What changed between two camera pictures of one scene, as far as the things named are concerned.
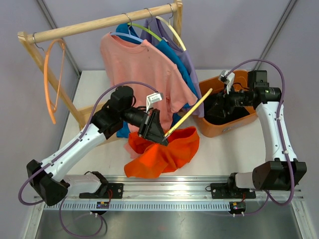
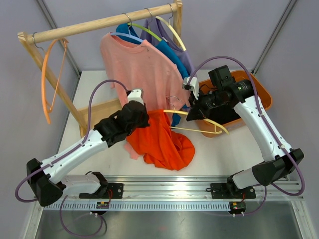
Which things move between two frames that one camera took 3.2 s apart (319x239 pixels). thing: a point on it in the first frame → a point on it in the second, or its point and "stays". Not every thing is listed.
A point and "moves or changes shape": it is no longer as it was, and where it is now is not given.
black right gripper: x=218 y=110 → x=198 y=111
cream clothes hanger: x=172 y=29 stays
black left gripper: x=150 y=127 → x=146 y=118
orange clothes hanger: x=53 y=108 moves or changes shape
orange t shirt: x=182 y=146 moves or changes shape
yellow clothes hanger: x=187 y=114 → x=216 y=132
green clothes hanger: x=148 y=30 stays
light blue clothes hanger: x=128 y=34 stays
